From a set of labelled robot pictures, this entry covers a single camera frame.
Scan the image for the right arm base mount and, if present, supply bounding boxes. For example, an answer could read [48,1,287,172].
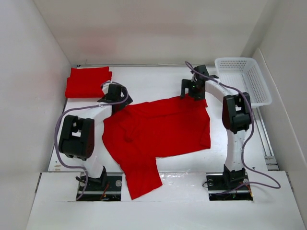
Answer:
[202,173,253,201]

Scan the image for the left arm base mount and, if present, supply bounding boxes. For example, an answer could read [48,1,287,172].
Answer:
[77,172,123,202]

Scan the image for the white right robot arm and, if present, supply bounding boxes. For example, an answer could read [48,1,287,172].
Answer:
[180,61,254,194]

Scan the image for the white perforated plastic basket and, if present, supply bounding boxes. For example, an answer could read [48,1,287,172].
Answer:
[214,57,272,108]

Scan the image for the folded red t shirt stack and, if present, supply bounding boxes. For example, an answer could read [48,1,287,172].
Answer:
[65,67,113,98]

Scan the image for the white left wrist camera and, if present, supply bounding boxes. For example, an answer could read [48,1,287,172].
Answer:
[101,82,110,94]

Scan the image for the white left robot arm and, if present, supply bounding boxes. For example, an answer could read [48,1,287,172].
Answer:
[54,81,133,188]

